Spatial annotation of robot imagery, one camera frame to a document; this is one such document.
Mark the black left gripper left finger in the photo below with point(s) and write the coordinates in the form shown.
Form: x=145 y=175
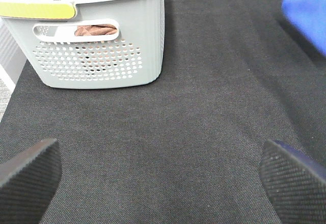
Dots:
x=29 y=182

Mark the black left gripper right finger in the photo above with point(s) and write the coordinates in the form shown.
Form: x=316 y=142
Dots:
x=294 y=183

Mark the blue towel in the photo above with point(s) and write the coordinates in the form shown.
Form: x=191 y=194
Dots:
x=308 y=17

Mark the black fabric table mat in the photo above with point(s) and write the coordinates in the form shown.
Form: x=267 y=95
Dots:
x=186 y=147

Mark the grey perforated plastic basket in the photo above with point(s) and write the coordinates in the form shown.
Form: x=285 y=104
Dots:
x=131 y=57

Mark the brown towel in basket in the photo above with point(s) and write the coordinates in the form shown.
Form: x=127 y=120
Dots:
x=95 y=30

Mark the yellow tape on basket rim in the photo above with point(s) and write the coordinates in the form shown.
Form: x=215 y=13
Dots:
x=56 y=10

